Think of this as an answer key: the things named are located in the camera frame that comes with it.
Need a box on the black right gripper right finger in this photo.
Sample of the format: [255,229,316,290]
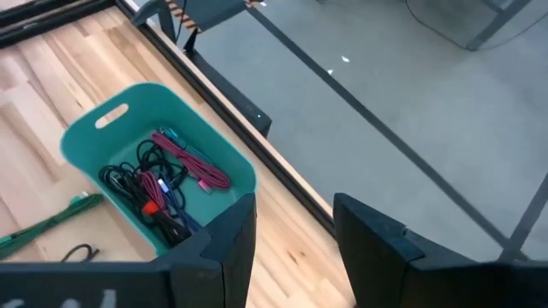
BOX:
[332,192,426,308]

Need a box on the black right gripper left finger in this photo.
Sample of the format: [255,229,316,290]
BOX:
[156,192,259,308]

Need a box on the black cable red tie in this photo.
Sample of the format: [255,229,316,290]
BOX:
[98,164,193,248]

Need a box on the maroon braided cable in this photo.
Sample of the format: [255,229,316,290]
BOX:
[151,131,233,194]

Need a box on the magenta braided cable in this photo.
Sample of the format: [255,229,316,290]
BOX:
[137,170,169,211]

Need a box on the light blue braided cable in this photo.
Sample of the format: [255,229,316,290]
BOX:
[156,124,217,168]

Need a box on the thin black cable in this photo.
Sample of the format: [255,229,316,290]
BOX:
[135,139,190,210]

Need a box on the black braided cable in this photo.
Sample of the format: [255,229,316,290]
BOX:
[60,242,101,264]

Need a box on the teal plastic bin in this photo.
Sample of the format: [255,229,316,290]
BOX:
[59,81,259,258]

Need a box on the green braided cable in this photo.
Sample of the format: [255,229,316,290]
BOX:
[0,192,105,262]

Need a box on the black base beam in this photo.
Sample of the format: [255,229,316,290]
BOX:
[182,28,274,139]

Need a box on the grey metal table leg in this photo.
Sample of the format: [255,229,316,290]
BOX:
[465,0,539,52]

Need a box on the black aluminium table frame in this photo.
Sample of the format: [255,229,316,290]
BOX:
[0,0,339,236]

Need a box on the grey upright post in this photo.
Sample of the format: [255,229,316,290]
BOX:
[131,0,177,44]

